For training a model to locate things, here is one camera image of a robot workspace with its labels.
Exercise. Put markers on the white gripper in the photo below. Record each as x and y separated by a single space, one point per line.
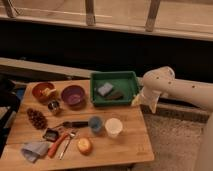
149 97

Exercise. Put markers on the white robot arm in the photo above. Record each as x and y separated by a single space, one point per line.
163 81

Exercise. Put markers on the dark brown object in bin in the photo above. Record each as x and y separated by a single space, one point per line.
115 96

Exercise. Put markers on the green plastic bin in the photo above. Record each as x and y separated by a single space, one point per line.
123 81

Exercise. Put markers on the blue sponge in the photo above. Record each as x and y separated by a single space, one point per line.
105 89

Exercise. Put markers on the white cup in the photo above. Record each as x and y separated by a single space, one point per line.
113 127

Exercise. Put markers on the blue cup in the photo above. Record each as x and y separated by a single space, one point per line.
95 123

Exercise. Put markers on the purple bowl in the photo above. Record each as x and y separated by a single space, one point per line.
73 95

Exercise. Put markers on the orange fruit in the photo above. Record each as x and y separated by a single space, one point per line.
84 146

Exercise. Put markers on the silver spoon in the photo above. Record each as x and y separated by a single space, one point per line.
71 136

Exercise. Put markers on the small metal cup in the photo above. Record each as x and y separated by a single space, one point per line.
54 107

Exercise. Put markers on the yellow object in bowl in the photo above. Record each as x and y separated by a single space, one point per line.
47 92

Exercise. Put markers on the small black tray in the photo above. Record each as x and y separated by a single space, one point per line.
51 135

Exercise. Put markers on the orange bowl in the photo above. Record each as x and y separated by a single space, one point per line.
36 91

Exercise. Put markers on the pine cone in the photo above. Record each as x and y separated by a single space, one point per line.
37 119

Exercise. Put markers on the grey folded cloth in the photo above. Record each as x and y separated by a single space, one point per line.
32 151

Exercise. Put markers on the orange handled utensil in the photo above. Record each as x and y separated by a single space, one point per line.
52 150

